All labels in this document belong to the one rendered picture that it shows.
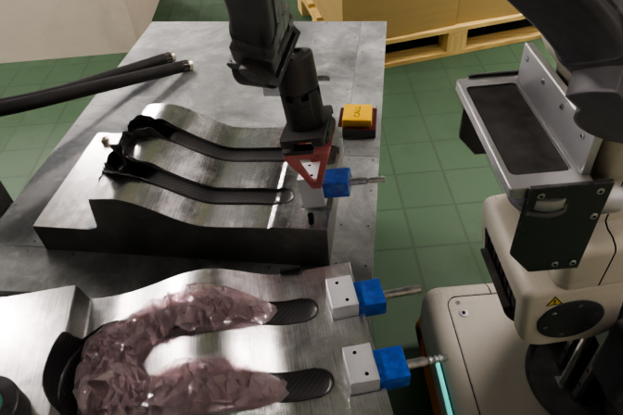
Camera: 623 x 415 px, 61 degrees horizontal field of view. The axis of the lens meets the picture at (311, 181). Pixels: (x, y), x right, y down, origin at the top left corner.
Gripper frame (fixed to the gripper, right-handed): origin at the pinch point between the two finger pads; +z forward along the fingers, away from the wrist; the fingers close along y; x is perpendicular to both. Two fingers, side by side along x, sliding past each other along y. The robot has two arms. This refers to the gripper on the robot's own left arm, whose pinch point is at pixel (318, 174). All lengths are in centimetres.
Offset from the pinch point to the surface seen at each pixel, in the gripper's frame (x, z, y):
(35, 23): -197, 13, -205
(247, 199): -12.6, 3.8, 0.0
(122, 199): -29.3, -3.0, 7.4
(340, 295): 4.0, 8.7, 17.5
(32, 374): -30.5, 3.0, 34.3
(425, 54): 18, 65, -214
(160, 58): -48, -4, -54
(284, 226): -5.4, 4.8, 6.5
